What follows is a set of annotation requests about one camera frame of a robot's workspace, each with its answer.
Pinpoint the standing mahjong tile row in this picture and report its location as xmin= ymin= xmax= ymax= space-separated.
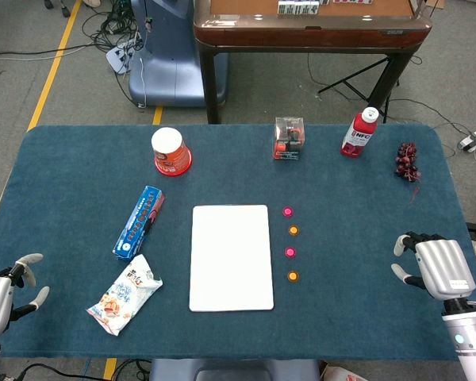
xmin=277 ymin=0 xmax=321 ymax=16

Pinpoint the blue table cloth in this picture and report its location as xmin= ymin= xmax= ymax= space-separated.
xmin=0 ymin=124 xmax=476 ymax=362

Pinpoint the red white carton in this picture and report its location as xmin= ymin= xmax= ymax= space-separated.
xmin=321 ymin=364 xmax=369 ymax=381

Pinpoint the white power strip with plugs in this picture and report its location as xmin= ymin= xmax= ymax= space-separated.
xmin=105 ymin=37 xmax=142 ymax=75

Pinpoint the blue cookie box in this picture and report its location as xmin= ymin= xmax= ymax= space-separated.
xmin=112 ymin=184 xmax=166 ymax=262

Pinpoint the red instant noodle cup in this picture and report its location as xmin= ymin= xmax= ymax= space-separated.
xmin=151 ymin=127 xmax=193 ymax=177

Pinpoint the red NFC juice bottle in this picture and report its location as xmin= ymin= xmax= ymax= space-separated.
xmin=340 ymin=106 xmax=379 ymax=158

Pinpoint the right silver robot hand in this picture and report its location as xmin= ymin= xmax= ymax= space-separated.
xmin=390 ymin=232 xmax=476 ymax=301

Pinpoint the blue machine base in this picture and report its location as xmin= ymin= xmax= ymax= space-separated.
xmin=128 ymin=0 xmax=230 ymax=108

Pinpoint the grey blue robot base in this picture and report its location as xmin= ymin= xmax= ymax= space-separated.
xmin=148 ymin=358 xmax=321 ymax=381

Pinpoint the dark red grape bunch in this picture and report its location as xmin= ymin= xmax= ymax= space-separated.
xmin=393 ymin=142 xmax=422 ymax=183

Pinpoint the black cable bundle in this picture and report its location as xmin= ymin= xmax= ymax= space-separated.
xmin=81 ymin=0 xmax=144 ymax=55

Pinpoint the white snack bag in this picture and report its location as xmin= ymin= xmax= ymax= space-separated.
xmin=86 ymin=253 xmax=164 ymax=337

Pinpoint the white rectangular board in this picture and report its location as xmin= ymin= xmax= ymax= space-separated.
xmin=188 ymin=204 xmax=275 ymax=313

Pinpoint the brown mahjong table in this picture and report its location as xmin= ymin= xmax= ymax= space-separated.
xmin=193 ymin=0 xmax=433 ymax=125

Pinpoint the clear coffee capsule box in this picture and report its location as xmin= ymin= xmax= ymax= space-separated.
xmin=272 ymin=116 xmax=305 ymax=162

